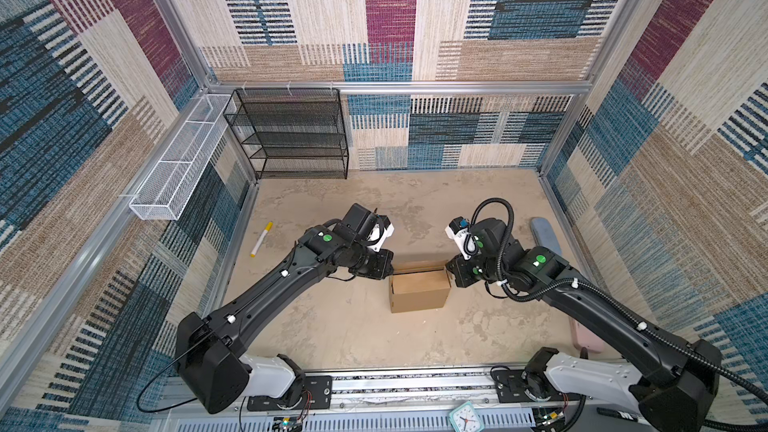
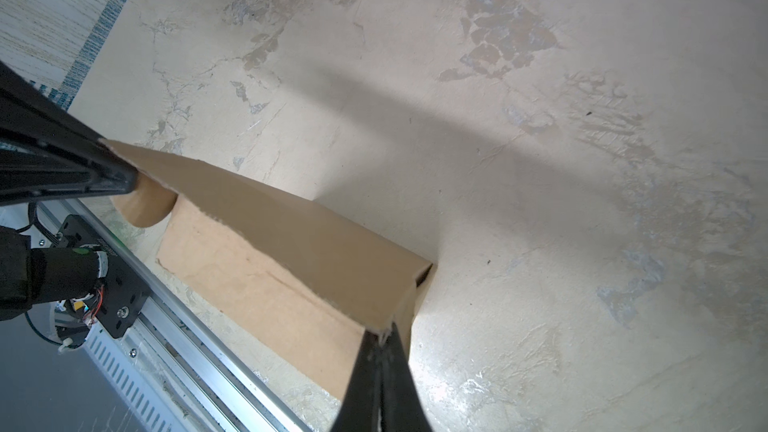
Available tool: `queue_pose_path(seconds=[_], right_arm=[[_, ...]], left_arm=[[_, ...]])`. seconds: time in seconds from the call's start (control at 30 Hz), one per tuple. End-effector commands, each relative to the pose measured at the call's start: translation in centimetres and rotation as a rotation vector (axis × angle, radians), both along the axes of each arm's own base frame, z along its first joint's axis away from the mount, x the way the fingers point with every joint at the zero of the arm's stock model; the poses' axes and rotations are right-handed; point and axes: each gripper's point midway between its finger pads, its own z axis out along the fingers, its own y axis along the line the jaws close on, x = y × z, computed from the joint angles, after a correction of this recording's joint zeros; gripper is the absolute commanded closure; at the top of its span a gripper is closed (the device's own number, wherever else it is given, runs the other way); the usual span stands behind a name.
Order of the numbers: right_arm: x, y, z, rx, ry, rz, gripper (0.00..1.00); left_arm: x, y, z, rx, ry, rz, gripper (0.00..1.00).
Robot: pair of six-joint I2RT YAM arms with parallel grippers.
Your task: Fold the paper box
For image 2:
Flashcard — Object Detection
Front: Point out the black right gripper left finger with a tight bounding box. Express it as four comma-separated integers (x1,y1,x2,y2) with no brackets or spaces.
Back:
331,331,381,432

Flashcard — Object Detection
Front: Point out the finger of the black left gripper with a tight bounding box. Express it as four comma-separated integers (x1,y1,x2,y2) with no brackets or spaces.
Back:
1,64,139,206

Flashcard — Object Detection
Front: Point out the brown cardboard box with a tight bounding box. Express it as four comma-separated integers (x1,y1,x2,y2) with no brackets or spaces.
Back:
109,141,432,398

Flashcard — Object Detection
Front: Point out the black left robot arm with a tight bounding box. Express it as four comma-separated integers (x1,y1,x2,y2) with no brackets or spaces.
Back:
1,65,138,320

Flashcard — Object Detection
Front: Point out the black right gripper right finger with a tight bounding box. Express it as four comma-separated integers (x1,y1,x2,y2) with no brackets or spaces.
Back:
378,324,433,432

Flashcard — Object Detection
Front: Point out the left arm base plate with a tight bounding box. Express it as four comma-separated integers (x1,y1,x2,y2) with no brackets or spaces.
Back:
59,214,151,339

